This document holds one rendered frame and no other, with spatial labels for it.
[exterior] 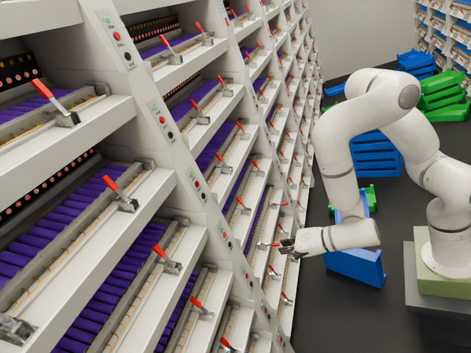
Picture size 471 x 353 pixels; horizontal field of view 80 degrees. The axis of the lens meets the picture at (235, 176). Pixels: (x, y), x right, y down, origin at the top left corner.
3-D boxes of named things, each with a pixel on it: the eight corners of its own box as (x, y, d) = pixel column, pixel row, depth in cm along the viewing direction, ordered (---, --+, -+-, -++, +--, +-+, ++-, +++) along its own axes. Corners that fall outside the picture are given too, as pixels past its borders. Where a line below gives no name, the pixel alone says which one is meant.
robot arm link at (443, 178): (451, 203, 99) (445, 146, 88) (503, 234, 82) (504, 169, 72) (418, 217, 100) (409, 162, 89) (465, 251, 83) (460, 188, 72)
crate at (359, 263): (380, 288, 141) (386, 277, 145) (375, 262, 131) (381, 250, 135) (326, 268, 162) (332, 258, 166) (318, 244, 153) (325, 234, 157)
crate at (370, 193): (374, 192, 199) (373, 183, 195) (378, 211, 183) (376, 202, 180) (331, 197, 212) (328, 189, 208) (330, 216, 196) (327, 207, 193)
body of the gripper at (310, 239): (325, 220, 97) (295, 226, 103) (324, 242, 89) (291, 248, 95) (333, 235, 100) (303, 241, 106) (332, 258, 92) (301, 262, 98)
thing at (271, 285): (292, 222, 165) (294, 204, 157) (275, 321, 118) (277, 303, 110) (258, 216, 170) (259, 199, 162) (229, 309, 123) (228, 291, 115)
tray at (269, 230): (282, 195, 156) (284, 182, 150) (259, 292, 109) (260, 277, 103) (247, 190, 161) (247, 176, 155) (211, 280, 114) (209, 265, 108)
